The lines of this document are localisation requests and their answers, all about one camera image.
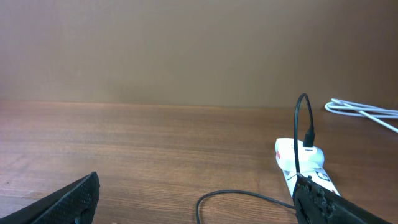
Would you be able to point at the white charger adapter plug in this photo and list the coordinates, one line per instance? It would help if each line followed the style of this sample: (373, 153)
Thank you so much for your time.
(309, 158)

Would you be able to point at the white power strip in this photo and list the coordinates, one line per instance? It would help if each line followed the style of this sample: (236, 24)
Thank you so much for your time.
(319, 176)

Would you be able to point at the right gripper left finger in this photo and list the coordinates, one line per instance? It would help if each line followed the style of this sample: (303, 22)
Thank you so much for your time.
(74, 203)

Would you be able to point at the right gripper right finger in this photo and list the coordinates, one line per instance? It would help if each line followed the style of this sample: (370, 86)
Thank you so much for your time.
(315, 204)

